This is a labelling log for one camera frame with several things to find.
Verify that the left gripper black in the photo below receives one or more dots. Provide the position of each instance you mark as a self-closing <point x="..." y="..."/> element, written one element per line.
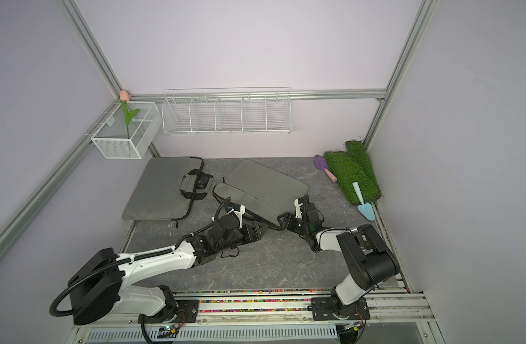
<point x="248" y="237"/>

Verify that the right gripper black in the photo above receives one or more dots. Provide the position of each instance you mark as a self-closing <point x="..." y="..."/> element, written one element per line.
<point x="290" y="218"/>

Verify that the grey laptop bag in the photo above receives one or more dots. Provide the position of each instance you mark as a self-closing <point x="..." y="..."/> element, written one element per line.
<point x="168" y="189"/>
<point x="264" y="192"/>

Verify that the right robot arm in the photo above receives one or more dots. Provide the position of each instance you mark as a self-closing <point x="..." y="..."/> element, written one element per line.
<point x="368" y="258"/>

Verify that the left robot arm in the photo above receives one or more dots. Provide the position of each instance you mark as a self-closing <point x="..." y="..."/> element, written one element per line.
<point x="108" y="283"/>

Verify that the front artificial grass roll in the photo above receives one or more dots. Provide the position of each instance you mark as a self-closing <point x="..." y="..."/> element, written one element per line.
<point x="347" y="171"/>

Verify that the artificial grass roll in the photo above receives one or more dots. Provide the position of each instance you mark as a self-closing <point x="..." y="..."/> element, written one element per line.
<point x="347" y="171"/>
<point x="357" y="151"/>

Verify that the rear artificial grass roll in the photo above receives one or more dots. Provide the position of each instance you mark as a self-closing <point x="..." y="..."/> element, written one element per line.
<point x="357" y="151"/>

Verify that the artificial pink tulip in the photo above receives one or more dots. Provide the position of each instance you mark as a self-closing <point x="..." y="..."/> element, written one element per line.
<point x="128" y="114"/>

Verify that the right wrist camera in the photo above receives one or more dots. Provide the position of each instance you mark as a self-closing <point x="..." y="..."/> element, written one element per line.
<point x="298" y="208"/>

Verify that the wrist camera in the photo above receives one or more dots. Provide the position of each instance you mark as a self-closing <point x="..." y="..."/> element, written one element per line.
<point x="298" y="208"/>
<point x="239" y="211"/>

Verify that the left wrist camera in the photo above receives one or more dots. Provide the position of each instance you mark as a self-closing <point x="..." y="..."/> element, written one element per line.
<point x="239" y="211"/>

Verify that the teal trowel white handle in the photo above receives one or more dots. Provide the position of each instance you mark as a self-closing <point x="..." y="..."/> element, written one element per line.
<point x="364" y="208"/>

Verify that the purple trowel pink handle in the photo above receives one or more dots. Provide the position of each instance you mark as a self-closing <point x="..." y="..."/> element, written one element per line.
<point x="321" y="164"/>

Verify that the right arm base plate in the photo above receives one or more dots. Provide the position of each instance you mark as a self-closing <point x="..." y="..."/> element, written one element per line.
<point x="331" y="308"/>

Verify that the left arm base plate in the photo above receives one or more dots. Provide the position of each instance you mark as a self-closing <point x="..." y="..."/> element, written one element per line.
<point x="182" y="311"/>

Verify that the white wire wall rack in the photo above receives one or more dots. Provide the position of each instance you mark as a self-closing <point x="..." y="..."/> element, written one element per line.
<point x="194" y="115"/>

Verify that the aluminium frame rail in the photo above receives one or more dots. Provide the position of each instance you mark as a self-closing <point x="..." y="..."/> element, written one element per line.
<point x="251" y="92"/>

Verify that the white mesh wall basket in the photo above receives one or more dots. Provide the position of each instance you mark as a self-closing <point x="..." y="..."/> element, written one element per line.
<point x="111" y="138"/>

